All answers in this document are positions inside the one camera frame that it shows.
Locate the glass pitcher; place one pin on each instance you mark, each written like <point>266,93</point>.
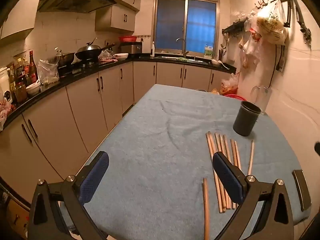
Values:
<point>262,98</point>

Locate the cluster of sauce bottles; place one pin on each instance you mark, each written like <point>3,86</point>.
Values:
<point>31,67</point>

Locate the black cup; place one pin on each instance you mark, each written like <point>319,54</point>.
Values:
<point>243,122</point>

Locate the beige lower kitchen cabinets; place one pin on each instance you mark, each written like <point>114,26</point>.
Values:
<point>82,105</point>

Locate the brown cardboard box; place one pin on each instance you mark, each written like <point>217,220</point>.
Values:
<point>15,215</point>

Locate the hanging plastic bags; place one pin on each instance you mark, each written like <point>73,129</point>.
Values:
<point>250,47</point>

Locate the clear plastic bag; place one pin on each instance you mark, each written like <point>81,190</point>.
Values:
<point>48,72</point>

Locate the steel pot with lid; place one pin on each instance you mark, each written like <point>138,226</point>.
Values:
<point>65,58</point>

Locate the sliding window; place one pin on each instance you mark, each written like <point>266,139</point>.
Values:
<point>200,30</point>

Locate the red plastic colander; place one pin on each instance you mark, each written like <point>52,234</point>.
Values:
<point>127,39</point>

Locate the steel sink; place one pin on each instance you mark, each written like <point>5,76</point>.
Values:
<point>170,57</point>

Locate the beige upper kitchen cabinets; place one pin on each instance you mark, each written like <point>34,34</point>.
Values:
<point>120,18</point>

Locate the pink plastic bag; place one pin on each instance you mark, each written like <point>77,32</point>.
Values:
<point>5,110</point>

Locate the black wall shelf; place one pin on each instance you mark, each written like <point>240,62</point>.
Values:
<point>233,27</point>

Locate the beige kitchen cabinets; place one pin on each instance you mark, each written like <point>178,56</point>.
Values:
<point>120,18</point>
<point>82,105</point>

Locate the plastic bag of noodles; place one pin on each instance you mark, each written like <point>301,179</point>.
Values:
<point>271,27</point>

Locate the dark utensil holder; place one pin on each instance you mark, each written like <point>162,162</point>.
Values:
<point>222,55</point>

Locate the white ladle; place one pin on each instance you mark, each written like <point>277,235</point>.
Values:
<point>215,61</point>

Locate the white bottle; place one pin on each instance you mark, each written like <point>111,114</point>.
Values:
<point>152,51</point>

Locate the black folding wall bracket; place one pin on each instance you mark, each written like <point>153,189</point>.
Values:
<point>300,17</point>

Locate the green dish cloth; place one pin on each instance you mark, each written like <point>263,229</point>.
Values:
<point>182,59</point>

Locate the row of wooden chopsticks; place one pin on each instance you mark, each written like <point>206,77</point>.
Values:
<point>209,146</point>

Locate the black wok with lid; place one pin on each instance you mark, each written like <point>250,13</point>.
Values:
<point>87,51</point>

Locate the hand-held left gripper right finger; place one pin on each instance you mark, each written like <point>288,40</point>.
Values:
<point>227,177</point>

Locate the white appliance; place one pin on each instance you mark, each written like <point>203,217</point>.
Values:
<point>3,80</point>

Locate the blue tablecloth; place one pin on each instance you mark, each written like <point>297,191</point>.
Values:
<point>162,155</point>

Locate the small white bowl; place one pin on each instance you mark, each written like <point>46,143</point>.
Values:
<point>33,89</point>

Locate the orange plastic bag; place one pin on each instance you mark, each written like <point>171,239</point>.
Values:
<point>228,85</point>

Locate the gas stove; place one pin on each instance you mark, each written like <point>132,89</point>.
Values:
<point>77,68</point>

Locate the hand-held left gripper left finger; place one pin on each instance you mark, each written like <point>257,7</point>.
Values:
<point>93,180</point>

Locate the red plastic basin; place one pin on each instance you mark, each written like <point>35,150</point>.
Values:
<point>235,97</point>

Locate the plastic bag of meat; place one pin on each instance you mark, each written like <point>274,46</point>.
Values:
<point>106,55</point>

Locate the metal faucet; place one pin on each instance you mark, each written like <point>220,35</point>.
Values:
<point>184,47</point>

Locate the wall power adapter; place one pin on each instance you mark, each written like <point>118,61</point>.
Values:
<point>281,63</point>

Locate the black kitchen countertop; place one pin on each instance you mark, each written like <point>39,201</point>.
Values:
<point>142,58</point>

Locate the steel countertop appliance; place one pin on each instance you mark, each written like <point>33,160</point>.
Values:
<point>131,48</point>

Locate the single wooden chopstick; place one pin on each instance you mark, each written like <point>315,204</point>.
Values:
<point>206,210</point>
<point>251,157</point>

